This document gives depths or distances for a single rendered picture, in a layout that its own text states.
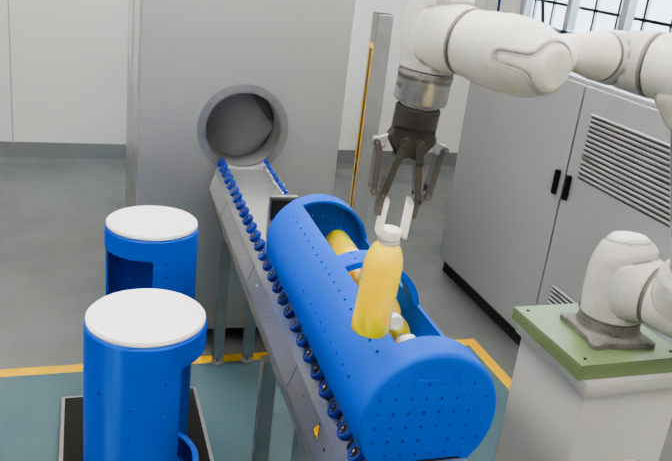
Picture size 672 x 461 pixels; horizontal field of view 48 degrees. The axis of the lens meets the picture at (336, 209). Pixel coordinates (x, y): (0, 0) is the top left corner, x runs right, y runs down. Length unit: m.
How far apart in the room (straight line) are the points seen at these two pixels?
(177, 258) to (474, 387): 1.14
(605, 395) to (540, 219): 2.02
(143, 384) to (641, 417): 1.23
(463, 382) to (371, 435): 0.20
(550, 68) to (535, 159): 2.86
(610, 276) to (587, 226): 1.64
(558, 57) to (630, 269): 0.96
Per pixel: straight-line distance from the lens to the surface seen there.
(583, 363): 1.91
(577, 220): 3.64
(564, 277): 3.74
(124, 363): 1.76
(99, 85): 6.31
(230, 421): 3.26
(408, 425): 1.46
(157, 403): 1.81
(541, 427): 2.13
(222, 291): 3.42
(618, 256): 1.95
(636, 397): 2.06
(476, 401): 1.50
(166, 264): 2.32
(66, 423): 3.02
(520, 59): 1.06
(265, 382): 2.50
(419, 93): 1.20
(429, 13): 1.17
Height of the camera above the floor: 1.92
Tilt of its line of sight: 20 degrees down
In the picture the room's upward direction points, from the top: 7 degrees clockwise
